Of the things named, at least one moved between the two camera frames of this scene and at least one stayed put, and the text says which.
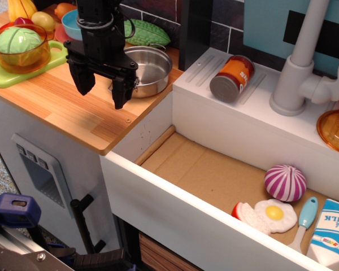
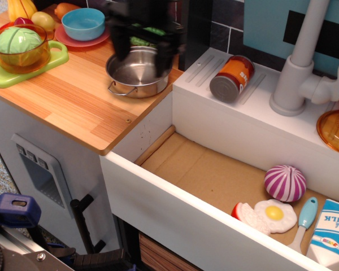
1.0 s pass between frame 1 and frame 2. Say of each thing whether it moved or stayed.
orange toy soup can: stayed
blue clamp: stayed
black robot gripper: moved
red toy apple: stayed
